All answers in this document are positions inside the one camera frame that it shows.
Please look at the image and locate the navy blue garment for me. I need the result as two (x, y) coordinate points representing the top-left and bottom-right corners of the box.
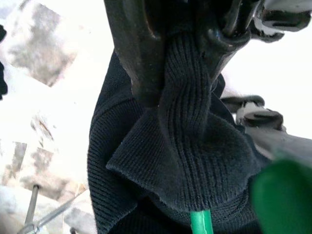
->
(86, 30), (271, 234)

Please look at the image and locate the green plastic hanger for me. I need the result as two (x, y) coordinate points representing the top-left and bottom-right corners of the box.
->
(189, 158), (312, 234)

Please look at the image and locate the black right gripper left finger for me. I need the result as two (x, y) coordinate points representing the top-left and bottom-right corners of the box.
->
(103, 0), (167, 108)

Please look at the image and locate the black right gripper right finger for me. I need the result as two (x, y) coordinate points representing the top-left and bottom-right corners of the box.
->
(195, 0), (263, 82)

